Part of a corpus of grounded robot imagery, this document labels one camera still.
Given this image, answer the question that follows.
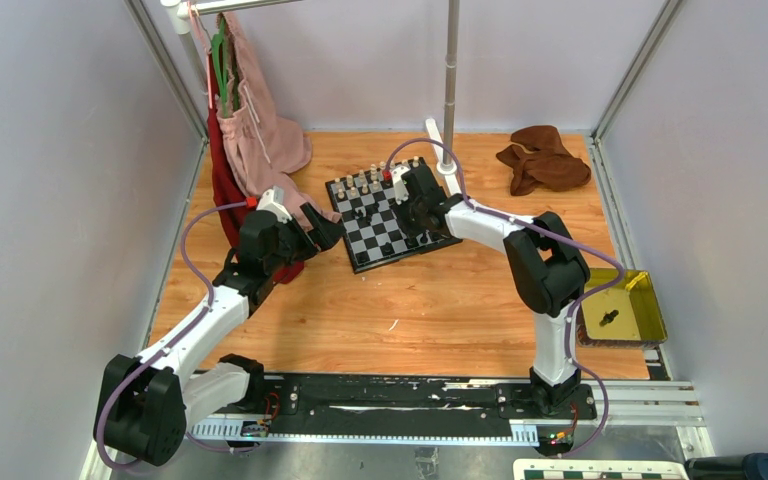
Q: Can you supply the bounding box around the yellow transparent tray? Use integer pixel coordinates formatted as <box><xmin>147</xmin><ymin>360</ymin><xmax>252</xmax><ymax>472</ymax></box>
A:
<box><xmin>576</xmin><ymin>270</ymin><xmax>668</xmax><ymax>349</ymax></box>

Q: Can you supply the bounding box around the red hanging garment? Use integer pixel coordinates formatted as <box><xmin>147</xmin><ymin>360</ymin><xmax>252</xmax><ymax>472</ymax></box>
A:
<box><xmin>207</xmin><ymin>54</ymin><xmax>305</xmax><ymax>284</ymax></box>

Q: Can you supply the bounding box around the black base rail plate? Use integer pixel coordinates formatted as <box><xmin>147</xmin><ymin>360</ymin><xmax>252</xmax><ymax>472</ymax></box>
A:
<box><xmin>201</xmin><ymin>370</ymin><xmax>599</xmax><ymax>440</ymax></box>

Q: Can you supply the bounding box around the dark blue object corner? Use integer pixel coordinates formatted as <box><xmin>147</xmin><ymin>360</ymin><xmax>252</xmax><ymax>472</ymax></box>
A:
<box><xmin>684</xmin><ymin>453</ymin><xmax>768</xmax><ymax>480</ymax></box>

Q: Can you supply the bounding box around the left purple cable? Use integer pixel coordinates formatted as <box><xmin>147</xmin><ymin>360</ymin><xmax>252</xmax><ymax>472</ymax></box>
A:
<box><xmin>94</xmin><ymin>195</ymin><xmax>259</xmax><ymax>473</ymax></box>

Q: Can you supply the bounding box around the white clothes rack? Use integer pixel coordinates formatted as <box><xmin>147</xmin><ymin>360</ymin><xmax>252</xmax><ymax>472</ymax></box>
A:
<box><xmin>160</xmin><ymin>0</ymin><xmax>466</xmax><ymax>195</ymax></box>

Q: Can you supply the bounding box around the pink hanging garment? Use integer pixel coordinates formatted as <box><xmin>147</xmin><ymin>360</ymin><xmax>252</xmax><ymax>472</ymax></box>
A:
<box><xmin>217</xmin><ymin>12</ymin><xmax>340</xmax><ymax>230</ymax></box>

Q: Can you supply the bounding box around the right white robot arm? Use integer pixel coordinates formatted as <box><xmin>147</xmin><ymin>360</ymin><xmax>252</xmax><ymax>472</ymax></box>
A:
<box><xmin>384</xmin><ymin>165</ymin><xmax>590</xmax><ymax>418</ymax></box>

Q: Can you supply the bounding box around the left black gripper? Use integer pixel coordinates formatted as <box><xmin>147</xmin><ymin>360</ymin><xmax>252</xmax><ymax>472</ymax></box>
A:
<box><xmin>265</xmin><ymin>203</ymin><xmax>344</xmax><ymax>275</ymax></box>

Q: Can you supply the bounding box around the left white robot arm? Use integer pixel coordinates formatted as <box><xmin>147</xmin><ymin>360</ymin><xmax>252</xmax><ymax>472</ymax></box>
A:
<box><xmin>93</xmin><ymin>186</ymin><xmax>345</xmax><ymax>472</ymax></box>

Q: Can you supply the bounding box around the black white chessboard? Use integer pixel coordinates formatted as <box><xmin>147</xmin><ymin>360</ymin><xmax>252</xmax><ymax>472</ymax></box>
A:
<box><xmin>325</xmin><ymin>162</ymin><xmax>460</xmax><ymax>274</ymax></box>

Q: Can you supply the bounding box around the brown cloth pile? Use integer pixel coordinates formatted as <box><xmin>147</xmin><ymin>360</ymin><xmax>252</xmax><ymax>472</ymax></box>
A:
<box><xmin>496</xmin><ymin>125</ymin><xmax>592</xmax><ymax>196</ymax></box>

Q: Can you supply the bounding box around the black piece in tray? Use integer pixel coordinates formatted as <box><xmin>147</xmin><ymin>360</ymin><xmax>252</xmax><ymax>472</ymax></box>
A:
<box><xmin>599</xmin><ymin>309</ymin><xmax>619</xmax><ymax>327</ymax></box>

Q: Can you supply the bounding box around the green clothes hanger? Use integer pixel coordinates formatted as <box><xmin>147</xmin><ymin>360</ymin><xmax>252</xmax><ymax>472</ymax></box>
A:
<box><xmin>211</xmin><ymin>14</ymin><xmax>232</xmax><ymax>117</ymax></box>

